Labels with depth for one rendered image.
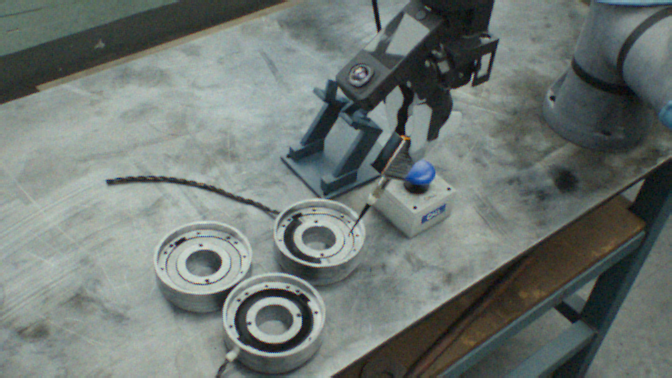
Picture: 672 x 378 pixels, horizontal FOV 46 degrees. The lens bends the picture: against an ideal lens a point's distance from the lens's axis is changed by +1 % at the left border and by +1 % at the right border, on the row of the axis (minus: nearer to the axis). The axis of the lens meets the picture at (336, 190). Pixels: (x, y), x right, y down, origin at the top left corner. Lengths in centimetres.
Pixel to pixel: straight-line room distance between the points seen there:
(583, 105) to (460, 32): 37
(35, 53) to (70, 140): 149
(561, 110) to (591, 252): 31
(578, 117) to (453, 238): 28
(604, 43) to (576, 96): 9
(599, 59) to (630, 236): 42
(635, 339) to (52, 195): 143
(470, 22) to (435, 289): 30
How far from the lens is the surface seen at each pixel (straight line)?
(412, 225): 92
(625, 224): 143
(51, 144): 108
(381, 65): 74
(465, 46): 78
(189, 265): 89
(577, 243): 136
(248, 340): 80
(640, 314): 207
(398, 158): 85
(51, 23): 253
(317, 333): 79
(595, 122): 112
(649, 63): 101
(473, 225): 98
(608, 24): 106
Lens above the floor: 148
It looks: 44 degrees down
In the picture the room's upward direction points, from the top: 6 degrees clockwise
